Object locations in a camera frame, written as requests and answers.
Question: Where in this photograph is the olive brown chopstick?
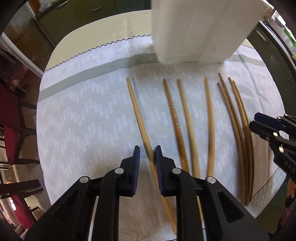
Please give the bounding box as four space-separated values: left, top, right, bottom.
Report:
228 77 253 207

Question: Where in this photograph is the dark brown chopstick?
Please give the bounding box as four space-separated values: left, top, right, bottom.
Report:
217 73 248 205

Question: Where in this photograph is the light wooden chopstick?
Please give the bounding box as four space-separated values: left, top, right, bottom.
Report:
126 77 177 235

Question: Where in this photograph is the tan wooden chopstick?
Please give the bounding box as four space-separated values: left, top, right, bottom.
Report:
176 79 205 230

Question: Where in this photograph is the red dining chair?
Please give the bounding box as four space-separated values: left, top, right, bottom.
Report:
1 84 40 165

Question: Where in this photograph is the brown wooden chopstick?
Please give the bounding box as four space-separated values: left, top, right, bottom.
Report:
163 79 189 172

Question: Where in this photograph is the thin brown chopstick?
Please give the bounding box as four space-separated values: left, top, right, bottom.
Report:
232 80 255 202

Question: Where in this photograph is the pale wooden chopstick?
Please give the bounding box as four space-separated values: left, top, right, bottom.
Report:
204 77 215 177

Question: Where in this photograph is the white plastic utensil holder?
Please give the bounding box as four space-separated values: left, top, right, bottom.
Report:
151 0 268 63

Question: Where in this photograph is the patterned tablecloth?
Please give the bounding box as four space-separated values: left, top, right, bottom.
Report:
37 11 285 203

